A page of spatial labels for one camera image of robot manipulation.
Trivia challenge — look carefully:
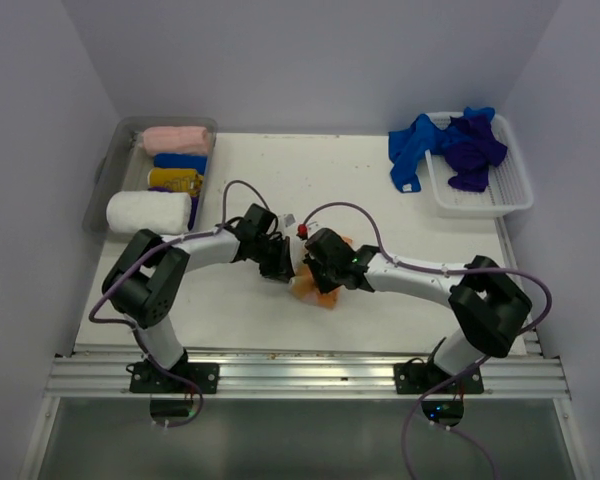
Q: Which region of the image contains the orange polka dot towel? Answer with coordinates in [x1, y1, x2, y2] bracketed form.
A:
[288, 237, 340, 310]

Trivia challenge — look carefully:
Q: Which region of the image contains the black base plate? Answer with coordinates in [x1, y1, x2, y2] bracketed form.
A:
[126, 358, 220, 394]
[393, 357, 485, 395]

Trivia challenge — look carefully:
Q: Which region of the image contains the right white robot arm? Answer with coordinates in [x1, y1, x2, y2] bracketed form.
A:
[304, 228, 532, 393]

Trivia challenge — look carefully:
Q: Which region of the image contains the white plastic basket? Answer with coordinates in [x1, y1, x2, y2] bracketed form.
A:
[424, 113, 534, 219]

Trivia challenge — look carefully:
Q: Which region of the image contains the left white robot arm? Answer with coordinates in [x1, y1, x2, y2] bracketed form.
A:
[89, 204, 295, 393]

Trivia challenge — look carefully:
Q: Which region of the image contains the pink rolled towel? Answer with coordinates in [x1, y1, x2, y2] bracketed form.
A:
[141, 126, 211, 156]

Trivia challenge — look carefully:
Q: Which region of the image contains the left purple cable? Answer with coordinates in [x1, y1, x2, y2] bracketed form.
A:
[88, 179, 271, 429]

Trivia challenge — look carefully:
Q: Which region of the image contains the aluminium mounting rail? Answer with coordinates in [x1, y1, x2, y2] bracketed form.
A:
[44, 345, 570, 400]

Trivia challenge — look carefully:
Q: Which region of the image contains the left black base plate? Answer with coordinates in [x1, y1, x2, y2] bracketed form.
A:
[126, 358, 220, 394]

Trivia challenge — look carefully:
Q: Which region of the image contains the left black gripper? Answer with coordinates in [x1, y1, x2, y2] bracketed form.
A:
[251, 235, 296, 284]

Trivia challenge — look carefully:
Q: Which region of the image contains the yellow rolled towel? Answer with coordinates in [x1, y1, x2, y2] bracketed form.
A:
[147, 168, 204, 197]

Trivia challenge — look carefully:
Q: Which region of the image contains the white rolled towel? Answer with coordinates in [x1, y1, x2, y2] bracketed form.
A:
[106, 191, 192, 235]

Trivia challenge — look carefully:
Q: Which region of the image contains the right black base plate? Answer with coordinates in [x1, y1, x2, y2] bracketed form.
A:
[393, 357, 485, 395]

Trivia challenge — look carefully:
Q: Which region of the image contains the blue rolled towel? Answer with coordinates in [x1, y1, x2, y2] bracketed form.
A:
[153, 153, 208, 174]

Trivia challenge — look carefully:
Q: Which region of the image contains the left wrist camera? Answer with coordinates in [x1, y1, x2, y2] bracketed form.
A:
[276, 213, 297, 236]

